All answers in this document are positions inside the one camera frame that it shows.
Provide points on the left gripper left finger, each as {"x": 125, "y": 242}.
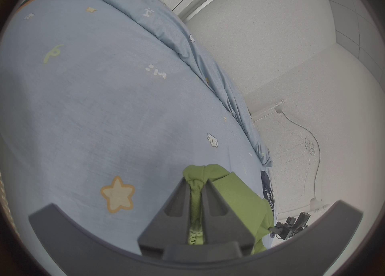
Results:
{"x": 168, "y": 223}

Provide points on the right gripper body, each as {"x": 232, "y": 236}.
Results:
{"x": 291, "y": 231}

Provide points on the green shorts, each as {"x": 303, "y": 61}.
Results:
{"x": 237, "y": 196}

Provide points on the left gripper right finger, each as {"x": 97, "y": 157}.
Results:
{"x": 225, "y": 223}

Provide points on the dark blue T-shirt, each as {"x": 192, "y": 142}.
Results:
{"x": 267, "y": 187}

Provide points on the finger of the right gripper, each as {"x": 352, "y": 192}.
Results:
{"x": 276, "y": 230}
{"x": 282, "y": 225}

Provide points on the pale blue quilt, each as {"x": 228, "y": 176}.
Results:
{"x": 168, "y": 25}

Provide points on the bed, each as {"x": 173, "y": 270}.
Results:
{"x": 90, "y": 103}

